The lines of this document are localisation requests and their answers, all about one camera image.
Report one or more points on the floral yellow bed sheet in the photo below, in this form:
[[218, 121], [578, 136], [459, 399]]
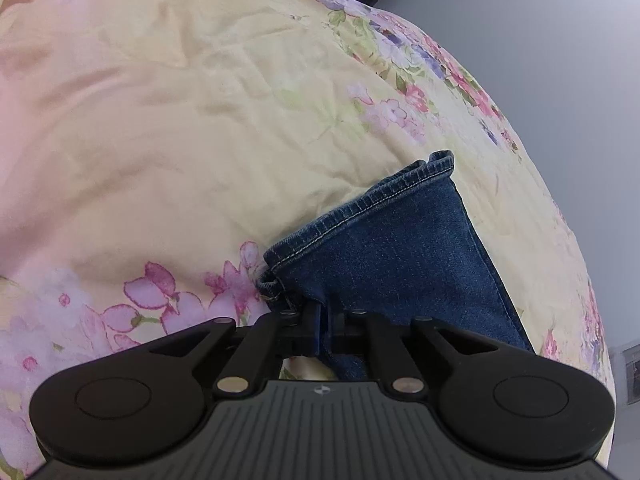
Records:
[[165, 125]]

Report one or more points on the grey wall fixture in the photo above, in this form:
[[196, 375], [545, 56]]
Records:
[[631, 372]]

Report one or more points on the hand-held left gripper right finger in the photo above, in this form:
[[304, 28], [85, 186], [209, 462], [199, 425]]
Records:
[[350, 333]]

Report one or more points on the blue denim pants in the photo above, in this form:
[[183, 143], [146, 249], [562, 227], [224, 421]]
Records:
[[400, 255]]

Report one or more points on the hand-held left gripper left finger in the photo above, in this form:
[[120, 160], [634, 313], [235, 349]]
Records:
[[304, 331]]

